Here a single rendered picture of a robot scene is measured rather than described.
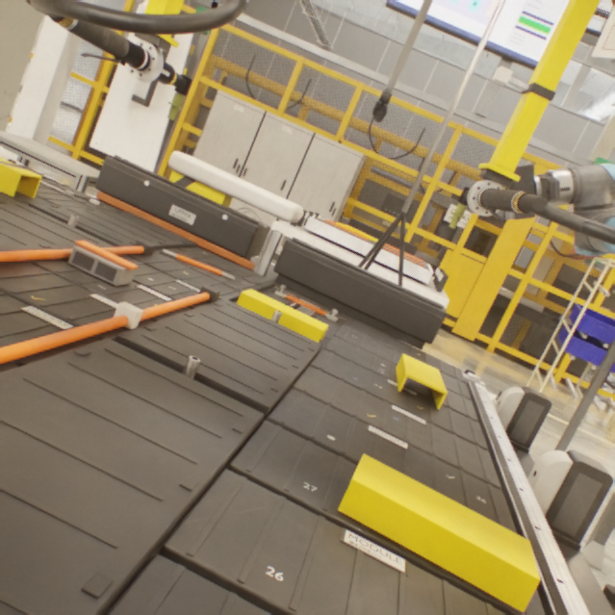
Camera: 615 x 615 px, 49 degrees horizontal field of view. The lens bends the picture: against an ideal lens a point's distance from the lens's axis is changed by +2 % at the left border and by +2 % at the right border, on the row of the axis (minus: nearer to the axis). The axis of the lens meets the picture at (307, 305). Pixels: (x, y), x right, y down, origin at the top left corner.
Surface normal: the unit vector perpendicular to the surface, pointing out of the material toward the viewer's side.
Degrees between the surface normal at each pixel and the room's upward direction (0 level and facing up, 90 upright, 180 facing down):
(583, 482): 90
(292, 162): 90
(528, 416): 90
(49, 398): 0
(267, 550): 0
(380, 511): 90
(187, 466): 0
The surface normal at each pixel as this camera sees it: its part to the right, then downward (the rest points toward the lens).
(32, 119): -0.16, 0.11
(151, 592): 0.40, -0.90
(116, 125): 0.23, 0.27
